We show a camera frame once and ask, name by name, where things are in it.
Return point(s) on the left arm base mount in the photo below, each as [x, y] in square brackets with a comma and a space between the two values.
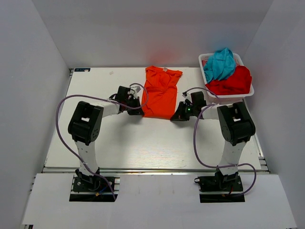
[93, 188]

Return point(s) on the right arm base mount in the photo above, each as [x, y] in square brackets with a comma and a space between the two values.
[220, 188]

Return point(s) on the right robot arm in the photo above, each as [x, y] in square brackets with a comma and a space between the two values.
[236, 124]

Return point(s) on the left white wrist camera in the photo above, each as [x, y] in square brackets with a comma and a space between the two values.
[133, 92]

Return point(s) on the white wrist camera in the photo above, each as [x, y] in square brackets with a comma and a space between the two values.
[133, 92]
[187, 98]

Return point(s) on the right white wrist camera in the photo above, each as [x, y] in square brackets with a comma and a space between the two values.
[187, 98]

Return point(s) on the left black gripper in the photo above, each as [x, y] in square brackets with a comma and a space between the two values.
[138, 111]

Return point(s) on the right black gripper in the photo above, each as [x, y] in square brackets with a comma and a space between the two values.
[179, 115]

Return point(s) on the blue table label sticker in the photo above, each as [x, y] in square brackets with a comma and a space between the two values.
[82, 69]

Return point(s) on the blue t-shirt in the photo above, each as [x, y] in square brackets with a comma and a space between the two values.
[220, 66]

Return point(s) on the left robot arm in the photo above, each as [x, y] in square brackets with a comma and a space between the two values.
[84, 126]

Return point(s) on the orange t-shirt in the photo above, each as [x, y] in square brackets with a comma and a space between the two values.
[159, 99]

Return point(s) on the red t-shirt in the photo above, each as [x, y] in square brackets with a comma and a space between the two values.
[238, 83]

